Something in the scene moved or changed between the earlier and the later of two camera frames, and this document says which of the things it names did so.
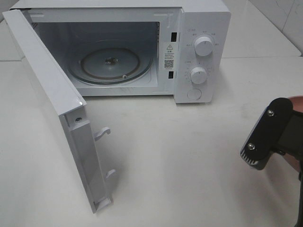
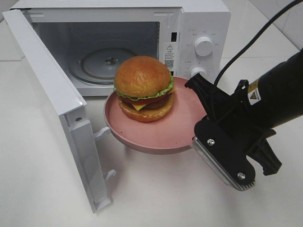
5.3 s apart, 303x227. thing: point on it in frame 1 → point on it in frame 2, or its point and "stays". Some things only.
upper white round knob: [203, 46] stays
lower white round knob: [198, 75] stays
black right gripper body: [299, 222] → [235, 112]
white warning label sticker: [169, 56] stays
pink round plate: [297, 104] → [174, 132]
